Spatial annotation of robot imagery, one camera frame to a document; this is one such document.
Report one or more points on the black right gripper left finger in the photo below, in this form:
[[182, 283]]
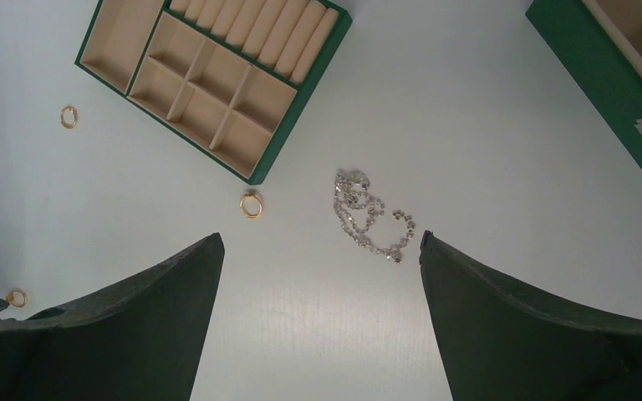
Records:
[[138, 339]]

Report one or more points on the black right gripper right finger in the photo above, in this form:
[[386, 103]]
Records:
[[503, 339]]

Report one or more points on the green jewelry tray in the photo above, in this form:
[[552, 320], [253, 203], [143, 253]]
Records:
[[231, 78]]

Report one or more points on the green open jewelry box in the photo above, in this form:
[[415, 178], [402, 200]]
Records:
[[600, 44]]

